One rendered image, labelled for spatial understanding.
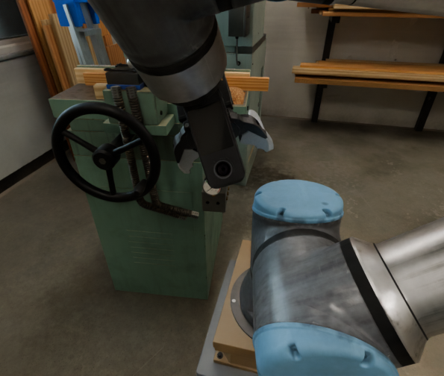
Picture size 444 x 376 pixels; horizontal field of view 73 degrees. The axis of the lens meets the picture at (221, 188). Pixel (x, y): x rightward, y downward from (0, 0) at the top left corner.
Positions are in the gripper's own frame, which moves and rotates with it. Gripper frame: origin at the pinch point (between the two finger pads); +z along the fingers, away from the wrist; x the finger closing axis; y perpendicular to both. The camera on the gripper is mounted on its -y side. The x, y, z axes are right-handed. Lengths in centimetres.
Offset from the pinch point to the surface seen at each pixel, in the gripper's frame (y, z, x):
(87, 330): -19, 76, 81
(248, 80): 44, 33, -8
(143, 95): 31.9, 12.8, 19.2
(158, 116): 28.8, 18.2, 17.8
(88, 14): 140, 56, 65
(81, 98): 45, 19, 42
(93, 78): 58, 25, 42
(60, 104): 44, 19, 49
